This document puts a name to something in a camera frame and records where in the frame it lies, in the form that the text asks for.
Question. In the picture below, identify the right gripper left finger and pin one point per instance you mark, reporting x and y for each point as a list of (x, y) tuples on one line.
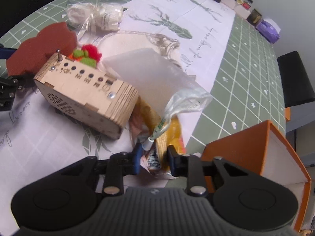
[(118, 166)]

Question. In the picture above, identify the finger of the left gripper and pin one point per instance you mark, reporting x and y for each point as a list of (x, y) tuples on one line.
[(5, 52), (9, 87)]

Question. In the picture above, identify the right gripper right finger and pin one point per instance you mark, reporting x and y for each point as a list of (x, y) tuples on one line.
[(191, 167)]

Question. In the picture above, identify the yellow snack packet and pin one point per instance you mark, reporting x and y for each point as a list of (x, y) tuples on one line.
[(141, 125)]

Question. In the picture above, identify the white sheer mesh bag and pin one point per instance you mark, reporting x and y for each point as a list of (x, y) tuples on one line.
[(161, 84)]

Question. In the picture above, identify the red orange knitted toy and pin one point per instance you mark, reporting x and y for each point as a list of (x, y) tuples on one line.
[(88, 55)]

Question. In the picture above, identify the white organza gift bundle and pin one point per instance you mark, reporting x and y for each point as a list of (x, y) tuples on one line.
[(91, 17)]

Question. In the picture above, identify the beige cloth drawstring pouch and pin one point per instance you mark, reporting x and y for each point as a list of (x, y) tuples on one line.
[(127, 41)]

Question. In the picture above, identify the white deer table runner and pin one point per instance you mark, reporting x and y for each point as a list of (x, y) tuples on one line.
[(37, 140)]

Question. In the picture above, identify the wooden radio box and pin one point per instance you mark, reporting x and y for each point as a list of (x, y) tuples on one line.
[(86, 94)]

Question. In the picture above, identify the orange cardboard box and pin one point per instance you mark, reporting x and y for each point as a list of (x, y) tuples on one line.
[(264, 150)]

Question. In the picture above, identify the green grid tablecloth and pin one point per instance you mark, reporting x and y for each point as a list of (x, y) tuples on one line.
[(247, 89)]

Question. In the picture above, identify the black chair right side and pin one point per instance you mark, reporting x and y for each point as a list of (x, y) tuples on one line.
[(297, 89)]

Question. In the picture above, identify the purple tissue pack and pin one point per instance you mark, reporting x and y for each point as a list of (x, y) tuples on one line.
[(269, 29)]

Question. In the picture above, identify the dark glass jar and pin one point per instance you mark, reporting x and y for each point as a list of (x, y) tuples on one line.
[(254, 17)]

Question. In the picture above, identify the small red label jar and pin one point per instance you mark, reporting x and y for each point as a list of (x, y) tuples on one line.
[(247, 4)]

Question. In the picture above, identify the white box by wall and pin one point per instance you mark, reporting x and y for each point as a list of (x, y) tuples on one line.
[(238, 9)]

